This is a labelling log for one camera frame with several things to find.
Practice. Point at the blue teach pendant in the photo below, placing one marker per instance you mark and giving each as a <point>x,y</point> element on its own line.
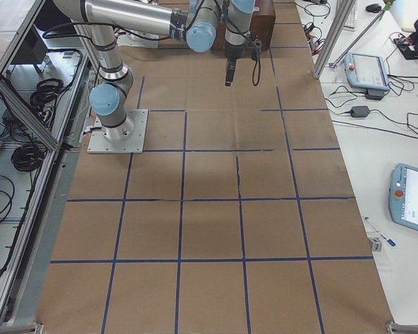
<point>403,196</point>
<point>366,71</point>

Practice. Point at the aluminium frame post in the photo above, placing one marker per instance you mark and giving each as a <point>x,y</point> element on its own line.
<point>345,7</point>

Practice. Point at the dark wooden drawer cabinet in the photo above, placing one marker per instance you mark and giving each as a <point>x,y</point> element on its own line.
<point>262,24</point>

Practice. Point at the black power adapter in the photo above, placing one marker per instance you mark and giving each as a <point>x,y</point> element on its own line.
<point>359,111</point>

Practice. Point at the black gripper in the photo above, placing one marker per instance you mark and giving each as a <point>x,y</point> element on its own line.
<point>234,51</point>

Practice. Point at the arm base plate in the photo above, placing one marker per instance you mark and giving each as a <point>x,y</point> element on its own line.
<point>127,138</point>

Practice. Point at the brown paper table cover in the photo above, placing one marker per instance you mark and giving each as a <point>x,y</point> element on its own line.
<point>238,217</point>

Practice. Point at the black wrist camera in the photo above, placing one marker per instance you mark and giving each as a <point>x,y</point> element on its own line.
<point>254,41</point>

